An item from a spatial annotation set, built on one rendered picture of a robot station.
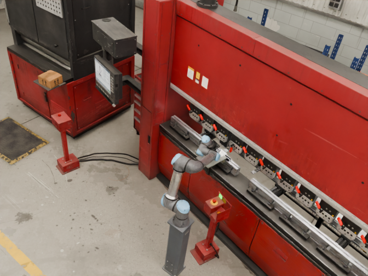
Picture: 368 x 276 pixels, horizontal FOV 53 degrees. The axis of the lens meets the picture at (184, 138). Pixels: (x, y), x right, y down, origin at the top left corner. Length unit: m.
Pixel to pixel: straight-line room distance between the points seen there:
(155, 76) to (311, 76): 1.70
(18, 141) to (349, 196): 4.22
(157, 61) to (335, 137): 1.86
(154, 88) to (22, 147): 2.26
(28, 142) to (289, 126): 3.66
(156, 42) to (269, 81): 1.22
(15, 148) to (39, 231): 1.46
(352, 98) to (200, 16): 1.50
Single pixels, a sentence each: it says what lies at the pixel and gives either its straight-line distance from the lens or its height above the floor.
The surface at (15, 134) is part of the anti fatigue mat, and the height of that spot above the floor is 0.01.
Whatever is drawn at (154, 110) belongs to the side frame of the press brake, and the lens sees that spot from 4.06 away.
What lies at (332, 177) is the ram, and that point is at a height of 1.58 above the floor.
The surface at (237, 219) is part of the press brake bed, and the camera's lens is 3.85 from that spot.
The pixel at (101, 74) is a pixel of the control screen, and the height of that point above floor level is 1.46.
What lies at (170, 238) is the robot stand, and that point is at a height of 0.57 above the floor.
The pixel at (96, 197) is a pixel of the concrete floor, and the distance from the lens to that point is 4.60.
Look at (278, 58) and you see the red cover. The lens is 2.90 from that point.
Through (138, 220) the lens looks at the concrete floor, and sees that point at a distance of 4.36.
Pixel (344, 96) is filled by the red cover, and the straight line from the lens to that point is 2.68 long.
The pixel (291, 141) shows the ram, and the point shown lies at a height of 1.65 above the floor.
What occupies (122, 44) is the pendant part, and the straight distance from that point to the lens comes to 3.62.
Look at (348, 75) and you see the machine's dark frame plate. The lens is 2.81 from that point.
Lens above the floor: 3.45
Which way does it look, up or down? 39 degrees down
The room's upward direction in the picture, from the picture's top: 7 degrees clockwise
